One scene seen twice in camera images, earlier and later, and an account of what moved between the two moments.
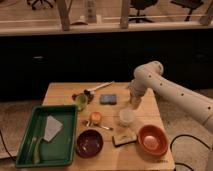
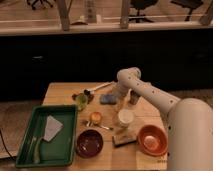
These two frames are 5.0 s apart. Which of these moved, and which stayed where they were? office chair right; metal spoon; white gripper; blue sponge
Moved: white gripper
Stayed: metal spoon; blue sponge; office chair right
